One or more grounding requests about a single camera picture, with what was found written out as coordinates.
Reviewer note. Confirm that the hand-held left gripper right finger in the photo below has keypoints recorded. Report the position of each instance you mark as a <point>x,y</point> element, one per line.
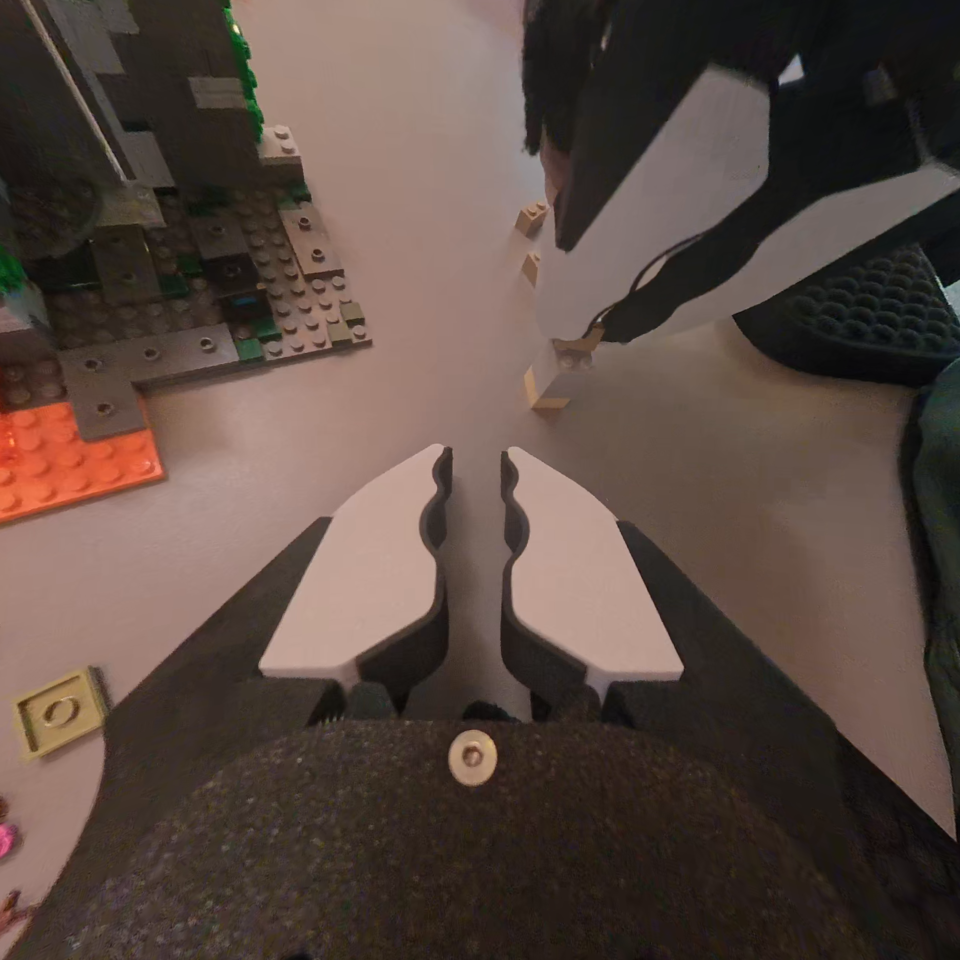
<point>585,585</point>

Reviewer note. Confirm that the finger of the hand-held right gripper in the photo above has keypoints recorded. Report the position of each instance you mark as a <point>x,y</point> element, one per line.
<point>862,247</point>
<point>690,165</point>

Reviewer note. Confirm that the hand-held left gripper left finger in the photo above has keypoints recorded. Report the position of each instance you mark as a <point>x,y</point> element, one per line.
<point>360,577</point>

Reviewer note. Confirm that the grey and tan brick stack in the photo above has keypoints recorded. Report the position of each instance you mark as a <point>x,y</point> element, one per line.
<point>551,382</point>

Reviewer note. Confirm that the black textured pad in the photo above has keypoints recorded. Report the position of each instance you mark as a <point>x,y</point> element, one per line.
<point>862,322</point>

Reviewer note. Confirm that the small tan slope brick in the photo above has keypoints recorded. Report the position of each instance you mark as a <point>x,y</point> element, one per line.
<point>531,268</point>
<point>531,219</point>

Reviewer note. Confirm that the dark green cloth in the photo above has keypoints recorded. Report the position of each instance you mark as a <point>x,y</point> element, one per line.
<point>941,525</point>

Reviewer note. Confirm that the yellow-green square tile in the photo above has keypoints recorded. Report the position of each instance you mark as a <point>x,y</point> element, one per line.
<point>56,712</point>

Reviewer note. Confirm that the toy brick cave model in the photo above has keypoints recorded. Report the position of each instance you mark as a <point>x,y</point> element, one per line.
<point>187,247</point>

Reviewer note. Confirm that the pink toy piece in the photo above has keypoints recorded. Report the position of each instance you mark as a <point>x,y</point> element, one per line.
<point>6,840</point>

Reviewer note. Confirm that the dark red toy piece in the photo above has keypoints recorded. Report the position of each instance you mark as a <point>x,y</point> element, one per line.
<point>11,911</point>

